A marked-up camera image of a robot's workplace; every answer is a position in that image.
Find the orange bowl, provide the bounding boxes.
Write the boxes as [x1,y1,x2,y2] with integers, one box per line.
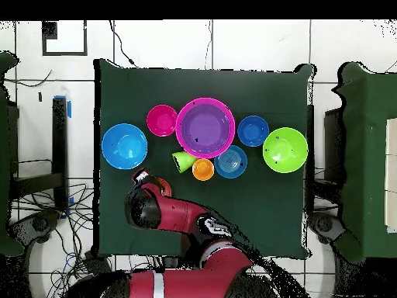
[156,177,173,197]

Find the large light blue bowl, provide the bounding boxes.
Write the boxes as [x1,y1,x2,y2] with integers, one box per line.
[101,123,149,171]

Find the large pink bowl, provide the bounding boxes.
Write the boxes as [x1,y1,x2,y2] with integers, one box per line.
[175,97,236,160]

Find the purple bowl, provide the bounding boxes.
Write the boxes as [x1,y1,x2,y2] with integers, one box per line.
[180,102,232,154]

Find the green cup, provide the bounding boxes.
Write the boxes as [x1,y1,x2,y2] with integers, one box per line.
[171,151,199,174]

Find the orange cup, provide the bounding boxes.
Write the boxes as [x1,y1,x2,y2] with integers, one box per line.
[192,158,216,182]

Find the small crimson bowl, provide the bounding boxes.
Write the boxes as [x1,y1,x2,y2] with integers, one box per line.
[146,104,179,138]

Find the translucent blue ribbed bowl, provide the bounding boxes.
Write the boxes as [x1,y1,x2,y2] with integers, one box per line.
[213,144,248,179]

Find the black stand with blue tape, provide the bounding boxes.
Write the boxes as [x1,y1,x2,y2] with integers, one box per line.
[9,95,73,220]

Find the black power adapter box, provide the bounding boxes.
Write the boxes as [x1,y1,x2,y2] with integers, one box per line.
[84,250,112,275]

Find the dark green table cloth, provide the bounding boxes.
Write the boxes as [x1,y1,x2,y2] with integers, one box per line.
[94,58,314,260]

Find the small dark blue bowl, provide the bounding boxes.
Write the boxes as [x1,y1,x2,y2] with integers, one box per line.
[236,115,270,147]

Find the large green bowl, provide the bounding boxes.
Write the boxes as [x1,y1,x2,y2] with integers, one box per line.
[262,126,309,174]

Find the green cloth covered table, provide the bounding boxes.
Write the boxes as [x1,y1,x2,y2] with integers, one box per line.
[0,50,25,258]
[331,61,397,263]

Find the white boxes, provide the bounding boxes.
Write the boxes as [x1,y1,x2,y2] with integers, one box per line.
[384,117,397,234]

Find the tangle of black cables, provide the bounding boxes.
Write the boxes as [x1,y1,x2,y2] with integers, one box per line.
[12,182,131,298]

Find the black floor cable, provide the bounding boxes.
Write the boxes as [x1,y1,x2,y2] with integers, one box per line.
[108,19,139,68]

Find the black square floor frame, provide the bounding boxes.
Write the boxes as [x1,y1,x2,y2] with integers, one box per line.
[42,19,88,57]

